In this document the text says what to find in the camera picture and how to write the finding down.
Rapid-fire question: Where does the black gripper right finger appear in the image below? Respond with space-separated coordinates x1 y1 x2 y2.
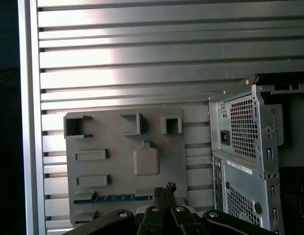
166 182 278 235

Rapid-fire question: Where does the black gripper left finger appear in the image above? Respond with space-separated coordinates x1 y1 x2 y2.
68 187 167 235

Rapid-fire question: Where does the blue RAM stick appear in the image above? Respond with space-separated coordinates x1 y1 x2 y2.
73 193 153 204

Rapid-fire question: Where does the grey parts rack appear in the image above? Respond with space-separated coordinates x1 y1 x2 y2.
63 107 189 227

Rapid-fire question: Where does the black PC case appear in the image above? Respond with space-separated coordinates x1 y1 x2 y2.
206 74 304 235

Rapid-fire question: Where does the grey power supply unit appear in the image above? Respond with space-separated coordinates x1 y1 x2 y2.
215 96 259 165

